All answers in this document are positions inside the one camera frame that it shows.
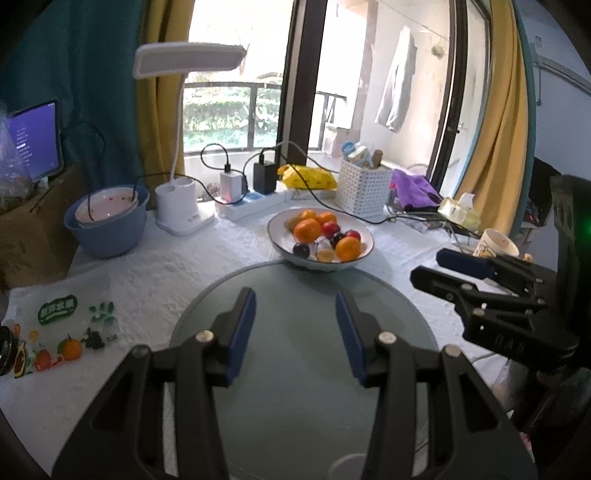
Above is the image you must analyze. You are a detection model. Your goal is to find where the large orange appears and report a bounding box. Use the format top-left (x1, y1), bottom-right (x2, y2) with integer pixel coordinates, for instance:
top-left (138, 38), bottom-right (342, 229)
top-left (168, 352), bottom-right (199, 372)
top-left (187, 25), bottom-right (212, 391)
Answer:
top-left (294, 219), bottom-right (322, 244)
top-left (335, 236), bottom-right (362, 261)

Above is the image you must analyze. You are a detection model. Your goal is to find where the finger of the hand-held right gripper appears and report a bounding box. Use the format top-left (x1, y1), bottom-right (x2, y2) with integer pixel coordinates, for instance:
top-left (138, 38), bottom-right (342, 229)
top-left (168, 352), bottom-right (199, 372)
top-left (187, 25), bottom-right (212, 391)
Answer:
top-left (410, 265), bottom-right (546, 340)
top-left (436, 248), bottom-right (555, 296)

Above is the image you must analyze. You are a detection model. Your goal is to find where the black folding rack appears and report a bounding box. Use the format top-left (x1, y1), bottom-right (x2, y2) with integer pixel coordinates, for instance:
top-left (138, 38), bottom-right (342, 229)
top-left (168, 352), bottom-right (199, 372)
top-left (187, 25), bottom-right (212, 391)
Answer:
top-left (316, 91), bottom-right (347, 126)

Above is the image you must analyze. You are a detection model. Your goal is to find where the tablet with purple screen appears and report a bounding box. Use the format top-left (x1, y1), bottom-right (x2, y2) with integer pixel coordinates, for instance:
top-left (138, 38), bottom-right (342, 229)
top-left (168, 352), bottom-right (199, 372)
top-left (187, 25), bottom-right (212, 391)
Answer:
top-left (7, 99), bottom-right (64, 182)

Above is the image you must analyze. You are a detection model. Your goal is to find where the white charger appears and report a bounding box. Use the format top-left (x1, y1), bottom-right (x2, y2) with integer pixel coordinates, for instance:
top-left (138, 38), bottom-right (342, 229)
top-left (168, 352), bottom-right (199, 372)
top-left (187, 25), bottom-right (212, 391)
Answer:
top-left (220, 164), bottom-right (243, 204)

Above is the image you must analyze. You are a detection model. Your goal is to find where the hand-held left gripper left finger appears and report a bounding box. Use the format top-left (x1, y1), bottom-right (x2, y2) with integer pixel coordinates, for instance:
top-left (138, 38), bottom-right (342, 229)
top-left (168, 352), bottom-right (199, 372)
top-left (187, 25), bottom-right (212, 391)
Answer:
top-left (52, 287), bottom-right (257, 480)

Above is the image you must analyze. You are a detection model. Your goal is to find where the white power strip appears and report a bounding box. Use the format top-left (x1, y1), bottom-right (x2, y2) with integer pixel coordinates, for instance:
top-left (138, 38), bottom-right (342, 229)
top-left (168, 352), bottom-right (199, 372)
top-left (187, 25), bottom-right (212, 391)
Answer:
top-left (215, 189), bottom-right (294, 220)

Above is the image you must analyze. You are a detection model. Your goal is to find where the paper cup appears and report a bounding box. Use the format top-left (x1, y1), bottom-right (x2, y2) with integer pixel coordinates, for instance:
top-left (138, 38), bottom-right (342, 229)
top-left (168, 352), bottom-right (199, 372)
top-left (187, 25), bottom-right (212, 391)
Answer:
top-left (472, 228), bottom-right (520, 259)

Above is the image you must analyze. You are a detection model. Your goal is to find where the fruit printed plastic bag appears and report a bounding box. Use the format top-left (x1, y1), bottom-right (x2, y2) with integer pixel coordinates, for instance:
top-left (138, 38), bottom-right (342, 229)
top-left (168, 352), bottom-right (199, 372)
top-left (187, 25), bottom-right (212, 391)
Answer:
top-left (0, 293), bottom-right (121, 379)

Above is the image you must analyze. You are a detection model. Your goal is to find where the dark window post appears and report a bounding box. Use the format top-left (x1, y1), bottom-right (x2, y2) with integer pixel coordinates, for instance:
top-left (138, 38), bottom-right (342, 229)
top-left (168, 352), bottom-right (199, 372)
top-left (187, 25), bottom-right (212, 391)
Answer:
top-left (277, 0), bottom-right (329, 171)

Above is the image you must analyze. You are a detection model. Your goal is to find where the yellow curtain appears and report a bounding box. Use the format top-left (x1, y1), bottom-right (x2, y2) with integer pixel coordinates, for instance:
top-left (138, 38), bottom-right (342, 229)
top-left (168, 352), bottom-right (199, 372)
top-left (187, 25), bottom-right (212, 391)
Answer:
top-left (136, 0), bottom-right (197, 204)
top-left (455, 0), bottom-right (536, 236)

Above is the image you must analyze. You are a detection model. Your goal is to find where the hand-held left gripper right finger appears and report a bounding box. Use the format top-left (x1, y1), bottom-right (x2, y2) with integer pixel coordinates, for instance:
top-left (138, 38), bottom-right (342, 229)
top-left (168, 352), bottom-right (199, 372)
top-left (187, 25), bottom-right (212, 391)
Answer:
top-left (335, 291), bottom-right (539, 480)

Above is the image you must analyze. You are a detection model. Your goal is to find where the blue plastic basin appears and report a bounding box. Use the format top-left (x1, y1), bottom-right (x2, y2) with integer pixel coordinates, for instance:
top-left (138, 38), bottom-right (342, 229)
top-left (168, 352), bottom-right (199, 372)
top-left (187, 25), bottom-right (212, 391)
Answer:
top-left (64, 185), bottom-right (151, 258)

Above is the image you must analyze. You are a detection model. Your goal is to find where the teal curtain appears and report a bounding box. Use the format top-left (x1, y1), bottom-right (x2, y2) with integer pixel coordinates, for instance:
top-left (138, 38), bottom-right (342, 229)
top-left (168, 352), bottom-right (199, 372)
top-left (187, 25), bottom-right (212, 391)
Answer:
top-left (0, 0), bottom-right (155, 185)

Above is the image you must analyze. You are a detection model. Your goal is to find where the white plate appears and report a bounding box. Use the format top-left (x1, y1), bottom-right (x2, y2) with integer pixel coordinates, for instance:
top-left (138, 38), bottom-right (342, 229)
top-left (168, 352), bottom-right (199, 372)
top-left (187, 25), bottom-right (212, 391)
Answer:
top-left (268, 208), bottom-right (375, 272)

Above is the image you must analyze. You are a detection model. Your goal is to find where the black lamp cable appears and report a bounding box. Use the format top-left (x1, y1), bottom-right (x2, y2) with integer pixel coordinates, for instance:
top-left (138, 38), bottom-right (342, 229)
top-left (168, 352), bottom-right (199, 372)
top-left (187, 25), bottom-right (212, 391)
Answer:
top-left (28, 173), bottom-right (174, 213)

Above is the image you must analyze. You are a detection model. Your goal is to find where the balcony railing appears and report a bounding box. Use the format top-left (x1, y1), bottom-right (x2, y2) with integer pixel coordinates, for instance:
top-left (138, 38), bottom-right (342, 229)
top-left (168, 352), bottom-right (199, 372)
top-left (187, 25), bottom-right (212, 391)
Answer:
top-left (185, 82), bottom-right (283, 151)

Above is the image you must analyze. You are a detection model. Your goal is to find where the clear plastic bag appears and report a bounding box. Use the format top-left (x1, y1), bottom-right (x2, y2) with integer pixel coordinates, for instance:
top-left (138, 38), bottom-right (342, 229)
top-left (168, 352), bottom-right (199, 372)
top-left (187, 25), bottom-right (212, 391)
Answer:
top-left (0, 106), bottom-right (38, 215)
top-left (437, 193), bottom-right (482, 230)

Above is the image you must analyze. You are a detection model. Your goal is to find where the black round object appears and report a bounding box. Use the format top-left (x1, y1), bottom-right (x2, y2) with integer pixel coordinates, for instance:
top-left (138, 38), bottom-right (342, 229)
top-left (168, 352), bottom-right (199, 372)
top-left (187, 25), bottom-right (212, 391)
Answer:
top-left (0, 325), bottom-right (17, 377)

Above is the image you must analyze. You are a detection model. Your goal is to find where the black charger cable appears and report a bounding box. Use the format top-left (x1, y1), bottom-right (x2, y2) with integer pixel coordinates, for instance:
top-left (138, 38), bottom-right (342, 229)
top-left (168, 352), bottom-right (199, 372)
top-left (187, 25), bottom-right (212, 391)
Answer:
top-left (295, 182), bottom-right (444, 226)
top-left (200, 143), bottom-right (232, 204)
top-left (242, 141), bottom-right (345, 185)

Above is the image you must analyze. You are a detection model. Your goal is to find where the black wire rack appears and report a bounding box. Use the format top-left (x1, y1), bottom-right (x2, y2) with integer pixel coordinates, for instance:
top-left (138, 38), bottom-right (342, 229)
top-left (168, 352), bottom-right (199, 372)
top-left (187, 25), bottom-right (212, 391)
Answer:
top-left (385, 203), bottom-right (483, 243)

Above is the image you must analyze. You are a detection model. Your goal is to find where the brown cardboard box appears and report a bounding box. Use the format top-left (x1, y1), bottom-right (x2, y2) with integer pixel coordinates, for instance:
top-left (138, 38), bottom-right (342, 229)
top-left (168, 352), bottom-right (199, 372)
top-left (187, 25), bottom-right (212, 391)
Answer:
top-left (0, 161), bottom-right (88, 289)

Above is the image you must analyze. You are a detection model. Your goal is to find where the grey hanging jacket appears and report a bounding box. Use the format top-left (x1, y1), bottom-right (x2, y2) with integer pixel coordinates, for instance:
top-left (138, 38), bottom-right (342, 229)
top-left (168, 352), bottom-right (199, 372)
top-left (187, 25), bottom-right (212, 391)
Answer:
top-left (374, 25), bottom-right (416, 134)

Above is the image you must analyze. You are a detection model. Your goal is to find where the black charger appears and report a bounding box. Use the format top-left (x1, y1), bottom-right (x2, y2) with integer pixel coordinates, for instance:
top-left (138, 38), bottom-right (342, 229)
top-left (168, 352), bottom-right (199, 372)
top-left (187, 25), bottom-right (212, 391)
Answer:
top-left (253, 150), bottom-right (278, 195)

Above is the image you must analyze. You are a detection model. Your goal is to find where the white desk lamp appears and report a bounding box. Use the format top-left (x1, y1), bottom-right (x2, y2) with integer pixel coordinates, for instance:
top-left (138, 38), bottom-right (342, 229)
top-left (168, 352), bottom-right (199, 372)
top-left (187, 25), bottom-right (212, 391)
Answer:
top-left (133, 41), bottom-right (247, 237)

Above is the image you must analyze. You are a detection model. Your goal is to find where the grey round tray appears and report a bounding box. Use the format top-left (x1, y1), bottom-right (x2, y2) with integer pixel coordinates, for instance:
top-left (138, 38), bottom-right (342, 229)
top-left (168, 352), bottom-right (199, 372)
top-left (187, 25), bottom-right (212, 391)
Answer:
top-left (168, 261), bottom-right (439, 480)

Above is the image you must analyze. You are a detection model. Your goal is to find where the purple cloth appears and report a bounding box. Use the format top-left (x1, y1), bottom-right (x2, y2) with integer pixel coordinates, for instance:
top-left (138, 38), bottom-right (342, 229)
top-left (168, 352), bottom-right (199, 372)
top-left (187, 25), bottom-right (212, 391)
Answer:
top-left (392, 169), bottom-right (444, 208)

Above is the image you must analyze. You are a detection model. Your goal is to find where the white perforated basket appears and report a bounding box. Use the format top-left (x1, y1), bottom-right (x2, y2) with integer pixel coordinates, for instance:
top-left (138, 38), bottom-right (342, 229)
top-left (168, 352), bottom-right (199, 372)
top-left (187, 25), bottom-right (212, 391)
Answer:
top-left (335, 158), bottom-right (393, 217)

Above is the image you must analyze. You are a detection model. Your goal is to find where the yellow plastic bag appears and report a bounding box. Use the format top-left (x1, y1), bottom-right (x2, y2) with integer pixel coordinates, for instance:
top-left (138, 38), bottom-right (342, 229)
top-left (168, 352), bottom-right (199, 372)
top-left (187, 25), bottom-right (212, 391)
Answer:
top-left (277, 164), bottom-right (339, 190)

